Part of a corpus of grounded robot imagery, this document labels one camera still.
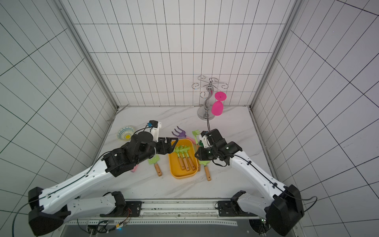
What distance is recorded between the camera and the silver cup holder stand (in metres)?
0.94

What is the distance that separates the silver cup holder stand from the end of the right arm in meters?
0.38

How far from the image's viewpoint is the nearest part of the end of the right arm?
546 mm
